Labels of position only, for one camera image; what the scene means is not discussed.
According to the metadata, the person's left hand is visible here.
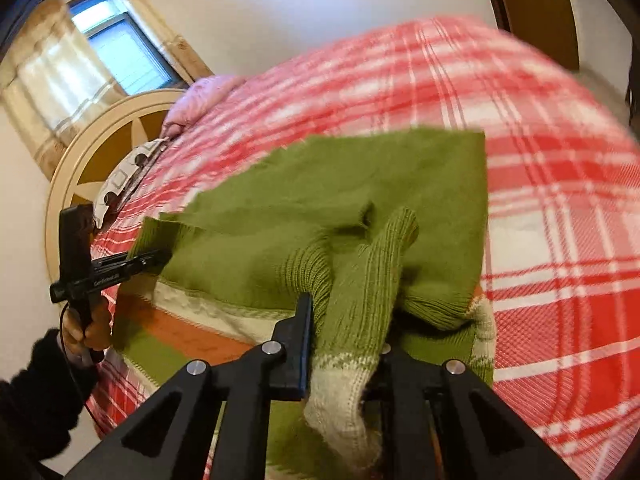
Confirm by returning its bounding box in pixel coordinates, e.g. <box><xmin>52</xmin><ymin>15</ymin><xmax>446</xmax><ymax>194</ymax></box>
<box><xmin>58</xmin><ymin>296</ymin><xmax>112</xmax><ymax>368</ymax></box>

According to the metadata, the red white plaid bedspread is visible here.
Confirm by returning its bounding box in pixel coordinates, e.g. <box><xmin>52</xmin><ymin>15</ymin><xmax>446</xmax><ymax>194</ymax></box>
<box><xmin>92</xmin><ymin>16</ymin><xmax>639</xmax><ymax>479</ymax></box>

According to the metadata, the beige wooden headboard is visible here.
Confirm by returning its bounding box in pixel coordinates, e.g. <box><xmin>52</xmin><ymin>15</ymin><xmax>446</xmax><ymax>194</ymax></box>
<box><xmin>44</xmin><ymin>89</ymin><xmax>184</xmax><ymax>282</ymax></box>

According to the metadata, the pink pillow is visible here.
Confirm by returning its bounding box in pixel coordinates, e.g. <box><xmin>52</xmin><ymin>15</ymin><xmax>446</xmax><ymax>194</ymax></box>
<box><xmin>160</xmin><ymin>75</ymin><xmax>246</xmax><ymax>139</ymax></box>

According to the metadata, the window with curtains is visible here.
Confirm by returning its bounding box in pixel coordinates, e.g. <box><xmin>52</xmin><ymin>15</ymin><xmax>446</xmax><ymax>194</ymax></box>
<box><xmin>1</xmin><ymin>0</ymin><xmax>212</xmax><ymax>178</ymax></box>

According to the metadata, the brown wooden door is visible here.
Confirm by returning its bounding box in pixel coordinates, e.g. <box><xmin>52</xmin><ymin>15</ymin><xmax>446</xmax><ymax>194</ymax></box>
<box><xmin>490</xmin><ymin>0</ymin><xmax>579</xmax><ymax>72</ymax></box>

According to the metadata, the green striped knit sweater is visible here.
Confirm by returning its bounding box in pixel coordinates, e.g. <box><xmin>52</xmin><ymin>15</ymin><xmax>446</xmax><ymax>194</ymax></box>
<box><xmin>113</xmin><ymin>127</ymin><xmax>497</xmax><ymax>479</ymax></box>

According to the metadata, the patterned beige pillow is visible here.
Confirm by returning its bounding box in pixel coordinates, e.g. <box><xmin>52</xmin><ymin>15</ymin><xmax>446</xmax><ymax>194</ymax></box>
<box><xmin>93</xmin><ymin>138</ymin><xmax>169</xmax><ymax>230</ymax></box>

